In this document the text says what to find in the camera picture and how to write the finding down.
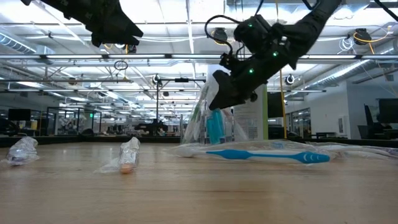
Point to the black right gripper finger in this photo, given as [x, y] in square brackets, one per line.
[227, 93]

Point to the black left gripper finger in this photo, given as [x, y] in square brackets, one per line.
[127, 29]
[115, 40]

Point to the teal toothpaste tube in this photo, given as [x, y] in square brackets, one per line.
[211, 127]
[220, 127]

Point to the green white toothbrush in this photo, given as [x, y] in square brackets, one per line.
[196, 116]

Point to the clear plastic bag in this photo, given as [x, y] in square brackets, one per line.
[199, 130]

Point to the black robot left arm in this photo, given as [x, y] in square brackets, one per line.
[49, 4]

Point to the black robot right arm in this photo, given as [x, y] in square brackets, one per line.
[311, 18]

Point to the white wipes canister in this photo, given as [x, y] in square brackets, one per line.
[256, 121]

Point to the blue white wrapped toothbrush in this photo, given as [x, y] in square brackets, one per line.
[264, 155]

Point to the orange white wrapped toothbrush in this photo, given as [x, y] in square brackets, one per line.
[129, 155]

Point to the yellow container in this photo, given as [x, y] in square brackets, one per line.
[34, 124]

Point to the black desk monitor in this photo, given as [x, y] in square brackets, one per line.
[388, 110]
[19, 114]

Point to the black office chair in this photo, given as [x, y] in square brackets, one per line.
[370, 121]

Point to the black wall monitor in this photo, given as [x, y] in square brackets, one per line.
[273, 105]

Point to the black camera stand frame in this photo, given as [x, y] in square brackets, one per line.
[157, 105]

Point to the black enclosure frame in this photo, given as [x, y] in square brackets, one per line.
[47, 121]

